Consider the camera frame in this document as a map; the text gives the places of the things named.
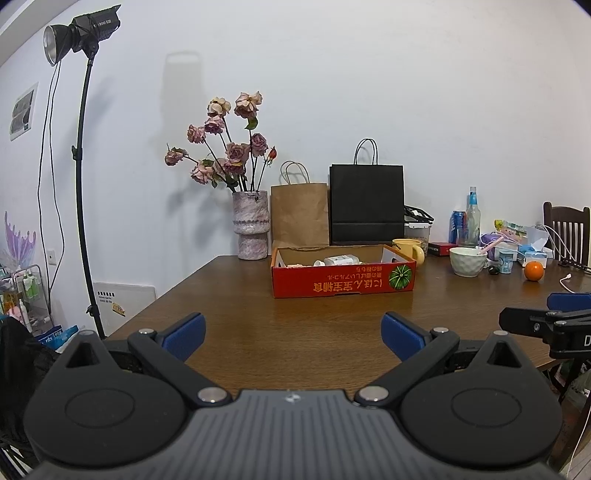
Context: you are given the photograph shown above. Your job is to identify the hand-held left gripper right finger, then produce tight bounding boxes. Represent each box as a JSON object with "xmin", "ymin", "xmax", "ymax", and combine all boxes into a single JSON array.
[{"xmin": 353, "ymin": 311, "xmax": 533, "ymax": 409}]

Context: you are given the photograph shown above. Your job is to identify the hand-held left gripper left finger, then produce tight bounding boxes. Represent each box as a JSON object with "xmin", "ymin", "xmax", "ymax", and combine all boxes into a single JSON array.
[{"xmin": 66, "ymin": 311, "xmax": 232, "ymax": 409}]

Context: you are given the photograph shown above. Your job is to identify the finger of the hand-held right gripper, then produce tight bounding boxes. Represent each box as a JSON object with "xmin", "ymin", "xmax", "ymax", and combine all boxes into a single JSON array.
[
  {"xmin": 499, "ymin": 306, "xmax": 591, "ymax": 360},
  {"xmin": 546, "ymin": 292, "xmax": 591, "ymax": 315}
]

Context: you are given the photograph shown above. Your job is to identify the red cardboard box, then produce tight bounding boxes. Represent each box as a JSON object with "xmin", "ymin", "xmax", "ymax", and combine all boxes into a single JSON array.
[{"xmin": 271, "ymin": 244, "xmax": 417, "ymax": 299}]

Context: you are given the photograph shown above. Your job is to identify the blue and white tissue pack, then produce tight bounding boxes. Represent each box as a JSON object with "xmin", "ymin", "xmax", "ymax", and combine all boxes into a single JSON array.
[{"xmin": 517, "ymin": 226, "xmax": 555, "ymax": 269}]

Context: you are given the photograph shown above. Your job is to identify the white flat panel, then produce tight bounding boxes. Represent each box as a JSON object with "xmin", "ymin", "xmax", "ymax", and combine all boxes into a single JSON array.
[{"xmin": 92, "ymin": 281, "xmax": 158, "ymax": 337}]

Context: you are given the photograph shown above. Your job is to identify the dark wooden chair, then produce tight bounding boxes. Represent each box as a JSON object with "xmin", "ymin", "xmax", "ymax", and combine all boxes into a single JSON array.
[{"xmin": 542, "ymin": 200, "xmax": 591, "ymax": 274}]

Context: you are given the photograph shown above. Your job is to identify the white textured bowl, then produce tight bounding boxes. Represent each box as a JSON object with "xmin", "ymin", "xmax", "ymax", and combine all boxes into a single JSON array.
[{"xmin": 449, "ymin": 247, "xmax": 489, "ymax": 278}]

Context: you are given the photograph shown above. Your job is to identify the yellow mug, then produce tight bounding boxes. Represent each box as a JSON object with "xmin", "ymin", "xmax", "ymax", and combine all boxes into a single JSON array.
[{"xmin": 392, "ymin": 239, "xmax": 424, "ymax": 266}]

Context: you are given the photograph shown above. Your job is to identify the purple pouch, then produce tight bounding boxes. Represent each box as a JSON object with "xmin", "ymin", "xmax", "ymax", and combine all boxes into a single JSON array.
[{"xmin": 480, "ymin": 232, "xmax": 509, "ymax": 252}]

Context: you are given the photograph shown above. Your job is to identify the colourful snack packet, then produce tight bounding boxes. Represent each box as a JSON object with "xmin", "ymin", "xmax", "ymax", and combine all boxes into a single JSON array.
[{"xmin": 494, "ymin": 219, "xmax": 528, "ymax": 239}]

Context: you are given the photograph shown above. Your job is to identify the small white bottle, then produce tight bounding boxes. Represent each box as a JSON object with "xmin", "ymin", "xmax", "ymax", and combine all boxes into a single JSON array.
[{"xmin": 313, "ymin": 254, "xmax": 361, "ymax": 267}]

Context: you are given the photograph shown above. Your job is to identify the clear container with black lid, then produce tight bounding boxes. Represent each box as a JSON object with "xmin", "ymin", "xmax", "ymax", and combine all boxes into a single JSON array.
[{"xmin": 404, "ymin": 204, "xmax": 435, "ymax": 254}]

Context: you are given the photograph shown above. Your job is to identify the clear bottle with blue label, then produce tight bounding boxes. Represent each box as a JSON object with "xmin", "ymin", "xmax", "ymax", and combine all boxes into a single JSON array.
[{"xmin": 465, "ymin": 186, "xmax": 482, "ymax": 247}]

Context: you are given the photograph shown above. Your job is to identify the blue soda can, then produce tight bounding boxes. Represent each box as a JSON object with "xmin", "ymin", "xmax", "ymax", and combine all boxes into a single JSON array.
[{"xmin": 449, "ymin": 210, "xmax": 468, "ymax": 245}]

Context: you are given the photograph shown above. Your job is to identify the blue and white packets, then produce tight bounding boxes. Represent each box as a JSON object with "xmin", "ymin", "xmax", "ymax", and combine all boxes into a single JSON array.
[{"xmin": 39, "ymin": 325, "xmax": 81, "ymax": 349}]

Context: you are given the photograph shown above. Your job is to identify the pink mottled ceramic vase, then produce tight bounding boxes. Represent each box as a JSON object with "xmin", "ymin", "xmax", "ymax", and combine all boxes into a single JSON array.
[{"xmin": 232, "ymin": 190, "xmax": 270, "ymax": 260}]

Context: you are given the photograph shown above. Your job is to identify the black paper bag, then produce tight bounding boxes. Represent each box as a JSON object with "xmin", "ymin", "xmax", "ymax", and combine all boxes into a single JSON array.
[{"xmin": 329, "ymin": 137, "xmax": 406, "ymax": 247}]

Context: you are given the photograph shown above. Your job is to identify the brown paper bag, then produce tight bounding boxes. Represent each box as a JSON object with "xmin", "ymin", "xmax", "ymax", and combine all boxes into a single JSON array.
[{"xmin": 270, "ymin": 161, "xmax": 330, "ymax": 250}]

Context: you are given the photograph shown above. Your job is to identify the black cloth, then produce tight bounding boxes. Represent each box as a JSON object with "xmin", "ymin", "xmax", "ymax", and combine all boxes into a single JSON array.
[{"xmin": 0, "ymin": 316, "xmax": 62, "ymax": 462}]

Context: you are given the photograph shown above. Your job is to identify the black light stand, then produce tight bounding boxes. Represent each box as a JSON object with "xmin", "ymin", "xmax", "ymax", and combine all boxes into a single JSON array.
[{"xmin": 70, "ymin": 46, "xmax": 108, "ymax": 337}]

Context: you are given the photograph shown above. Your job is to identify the dried pink roses bouquet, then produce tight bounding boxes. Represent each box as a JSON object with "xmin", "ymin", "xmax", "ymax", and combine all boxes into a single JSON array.
[{"xmin": 165, "ymin": 91, "xmax": 278, "ymax": 193}]

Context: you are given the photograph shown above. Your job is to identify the black studio light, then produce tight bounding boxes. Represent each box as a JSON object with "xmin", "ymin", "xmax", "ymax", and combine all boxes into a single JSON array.
[{"xmin": 43, "ymin": 4, "xmax": 122, "ymax": 66}]

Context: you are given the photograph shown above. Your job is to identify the white cable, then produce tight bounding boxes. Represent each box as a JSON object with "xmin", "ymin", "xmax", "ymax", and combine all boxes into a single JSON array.
[{"xmin": 545, "ymin": 224, "xmax": 591, "ymax": 296}]

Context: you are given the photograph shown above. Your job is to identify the wire rack with bottles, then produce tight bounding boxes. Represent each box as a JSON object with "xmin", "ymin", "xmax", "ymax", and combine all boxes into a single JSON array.
[{"xmin": 0, "ymin": 264, "xmax": 52, "ymax": 335}]

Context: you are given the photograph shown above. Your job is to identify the purple tail wall sticker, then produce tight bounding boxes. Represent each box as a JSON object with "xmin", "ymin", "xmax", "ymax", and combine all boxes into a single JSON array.
[{"xmin": 4, "ymin": 211, "xmax": 37, "ymax": 265}]

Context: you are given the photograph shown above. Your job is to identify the black light cable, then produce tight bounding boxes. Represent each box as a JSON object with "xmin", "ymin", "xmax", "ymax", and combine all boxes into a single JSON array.
[{"xmin": 36, "ymin": 60, "xmax": 66, "ymax": 296}]

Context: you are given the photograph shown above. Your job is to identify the grey wall poster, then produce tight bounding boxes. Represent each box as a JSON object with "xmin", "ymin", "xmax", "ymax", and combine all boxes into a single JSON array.
[{"xmin": 9, "ymin": 82, "xmax": 39, "ymax": 141}]

